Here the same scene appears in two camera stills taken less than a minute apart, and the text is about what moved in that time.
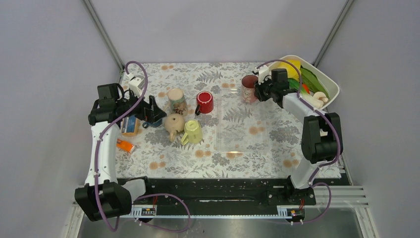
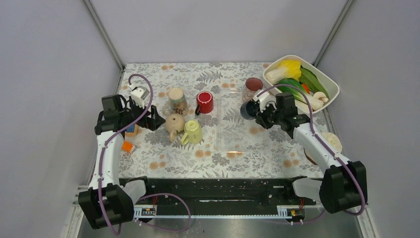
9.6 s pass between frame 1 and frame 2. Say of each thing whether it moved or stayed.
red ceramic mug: stayed
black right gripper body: moved
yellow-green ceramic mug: stayed
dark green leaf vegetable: stayed
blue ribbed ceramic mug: moved
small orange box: stayed
